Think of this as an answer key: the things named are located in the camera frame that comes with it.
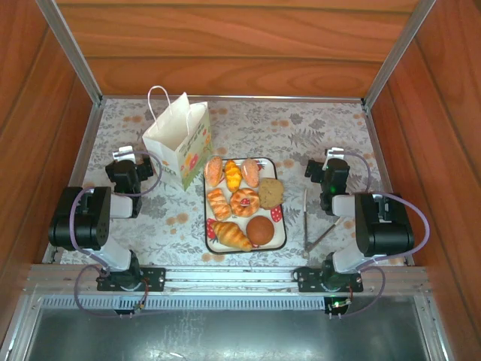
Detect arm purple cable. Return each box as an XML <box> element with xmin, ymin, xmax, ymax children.
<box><xmin>69</xmin><ymin>150</ymin><xmax>163</xmax><ymax>319</ymax></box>
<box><xmin>340</xmin><ymin>151</ymin><xmax>431</xmax><ymax>319</ymax></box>

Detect white printed paper bag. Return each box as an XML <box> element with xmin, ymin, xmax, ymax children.
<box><xmin>141</xmin><ymin>85</ymin><xmax>212</xmax><ymax>193</ymax></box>

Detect grey slotted cable duct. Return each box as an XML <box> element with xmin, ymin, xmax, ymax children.
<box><xmin>37</xmin><ymin>295</ymin><xmax>428</xmax><ymax>312</ymax></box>

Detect ring shaped fake danish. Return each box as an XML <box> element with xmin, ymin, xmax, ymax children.
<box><xmin>229</xmin><ymin>187</ymin><xmax>260</xmax><ymax>218</ymax></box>

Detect long aluminium base rail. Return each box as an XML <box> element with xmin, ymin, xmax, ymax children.
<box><xmin>24</xmin><ymin>264</ymin><xmax>429</xmax><ymax>296</ymax></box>

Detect fake croissant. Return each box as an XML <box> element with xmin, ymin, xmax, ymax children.
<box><xmin>210</xmin><ymin>220</ymin><xmax>253</xmax><ymax>252</ymax></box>

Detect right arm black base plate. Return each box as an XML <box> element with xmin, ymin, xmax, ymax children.
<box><xmin>292</xmin><ymin>265</ymin><xmax>365</xmax><ymax>293</ymax></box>

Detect aluminium frame post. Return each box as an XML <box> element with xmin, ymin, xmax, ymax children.
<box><xmin>361</xmin><ymin>0</ymin><xmax>437</xmax><ymax>108</ymax></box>
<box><xmin>35</xmin><ymin>0</ymin><xmax>104</xmax><ymax>108</ymax></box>

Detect small connector board green light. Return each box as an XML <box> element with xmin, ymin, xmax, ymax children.
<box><xmin>326</xmin><ymin>299</ymin><xmax>354</xmax><ymax>315</ymax></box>

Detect metal tongs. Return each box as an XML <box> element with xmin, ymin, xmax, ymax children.
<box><xmin>302</xmin><ymin>189</ymin><xmax>345</xmax><ymax>259</ymax></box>

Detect round brown fake bun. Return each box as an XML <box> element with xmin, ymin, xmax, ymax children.
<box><xmin>246</xmin><ymin>216</ymin><xmax>275</xmax><ymax>245</ymax></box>

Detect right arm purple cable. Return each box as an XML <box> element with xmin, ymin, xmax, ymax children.
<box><xmin>340</xmin><ymin>151</ymin><xmax>431</xmax><ymax>319</ymax></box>

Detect chocolate chip fake cookie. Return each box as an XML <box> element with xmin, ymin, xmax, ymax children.
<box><xmin>258</xmin><ymin>177</ymin><xmax>286</xmax><ymax>211</ymax></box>

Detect grey metal sheet panel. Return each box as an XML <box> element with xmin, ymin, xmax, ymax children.
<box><xmin>22</xmin><ymin>308</ymin><xmax>433</xmax><ymax>361</ymax></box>

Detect floral table mat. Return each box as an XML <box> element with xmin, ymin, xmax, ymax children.
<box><xmin>59</xmin><ymin>98</ymin><xmax>409</xmax><ymax>266</ymax></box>

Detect yellow striped fake bread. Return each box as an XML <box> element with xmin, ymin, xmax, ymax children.
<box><xmin>224</xmin><ymin>159</ymin><xmax>244</xmax><ymax>193</ymax></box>

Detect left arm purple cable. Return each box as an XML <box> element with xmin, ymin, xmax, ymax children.
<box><xmin>69</xmin><ymin>150</ymin><xmax>163</xmax><ymax>319</ymax></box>

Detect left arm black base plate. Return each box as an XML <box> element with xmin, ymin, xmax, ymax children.
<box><xmin>96</xmin><ymin>265</ymin><xmax>166</xmax><ymax>293</ymax></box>

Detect sugared oval fake bread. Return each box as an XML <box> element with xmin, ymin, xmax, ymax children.
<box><xmin>240</xmin><ymin>157</ymin><xmax>261</xmax><ymax>189</ymax></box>
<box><xmin>204</xmin><ymin>156</ymin><xmax>225</xmax><ymax>188</ymax></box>

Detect twisted fake pastry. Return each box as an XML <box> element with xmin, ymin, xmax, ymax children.
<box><xmin>206</xmin><ymin>187</ymin><xmax>233</xmax><ymax>222</ymax></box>

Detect strawberry print white tray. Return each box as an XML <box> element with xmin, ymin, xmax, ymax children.
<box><xmin>204</xmin><ymin>156</ymin><xmax>288</xmax><ymax>253</ymax></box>

